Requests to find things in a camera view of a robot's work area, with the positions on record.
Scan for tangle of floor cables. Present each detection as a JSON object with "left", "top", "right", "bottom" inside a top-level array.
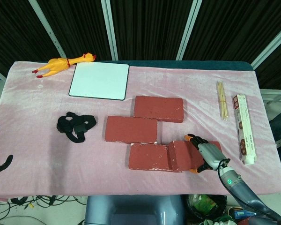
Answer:
[{"left": 0, "top": 195, "right": 88, "bottom": 213}]

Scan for pale metal partition post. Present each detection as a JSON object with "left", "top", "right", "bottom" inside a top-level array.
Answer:
[
  {"left": 100, "top": 0, "right": 119, "bottom": 60},
  {"left": 250, "top": 0, "right": 281, "bottom": 69},
  {"left": 175, "top": 0, "right": 203, "bottom": 61},
  {"left": 29, "top": 0, "right": 68, "bottom": 59}
]

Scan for pink velvet tablecloth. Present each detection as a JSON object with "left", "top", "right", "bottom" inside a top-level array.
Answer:
[{"left": 0, "top": 60, "right": 281, "bottom": 203}]

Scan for left robot hand black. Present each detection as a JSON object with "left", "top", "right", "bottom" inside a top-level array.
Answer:
[{"left": 0, "top": 125, "right": 14, "bottom": 180}]

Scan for dark teal table cover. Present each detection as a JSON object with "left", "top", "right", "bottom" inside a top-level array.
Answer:
[{"left": 128, "top": 59, "right": 257, "bottom": 72}]

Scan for red brick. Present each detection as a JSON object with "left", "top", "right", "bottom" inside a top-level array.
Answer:
[
  {"left": 104, "top": 115, "right": 158, "bottom": 144},
  {"left": 128, "top": 142, "right": 173, "bottom": 171},
  {"left": 133, "top": 95, "right": 185, "bottom": 124},
  {"left": 167, "top": 140, "right": 222, "bottom": 173}
]

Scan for black bin bag with rubbish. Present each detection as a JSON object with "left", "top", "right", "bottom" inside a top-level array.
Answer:
[{"left": 186, "top": 194, "right": 228, "bottom": 223}]

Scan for blue-grey robot torso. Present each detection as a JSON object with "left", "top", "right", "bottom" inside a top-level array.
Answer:
[{"left": 84, "top": 195, "right": 186, "bottom": 225}]

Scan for white board black edge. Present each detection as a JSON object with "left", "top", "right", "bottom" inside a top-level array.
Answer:
[{"left": 68, "top": 61, "right": 130, "bottom": 101}]

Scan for yellow rubber chicken toy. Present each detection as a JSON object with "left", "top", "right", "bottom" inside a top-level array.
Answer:
[{"left": 31, "top": 53, "right": 97, "bottom": 79}]

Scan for black strap bundle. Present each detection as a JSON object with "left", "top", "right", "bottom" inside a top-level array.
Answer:
[{"left": 56, "top": 112, "right": 97, "bottom": 143}]

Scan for wooden skewer bundle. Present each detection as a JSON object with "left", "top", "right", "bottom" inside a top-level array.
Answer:
[{"left": 216, "top": 81, "right": 230, "bottom": 121}]

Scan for long white printed box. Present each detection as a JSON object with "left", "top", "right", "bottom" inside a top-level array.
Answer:
[{"left": 232, "top": 94, "right": 259, "bottom": 166}]

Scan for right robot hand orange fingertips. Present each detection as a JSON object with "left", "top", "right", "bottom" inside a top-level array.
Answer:
[{"left": 184, "top": 133, "right": 231, "bottom": 175}]

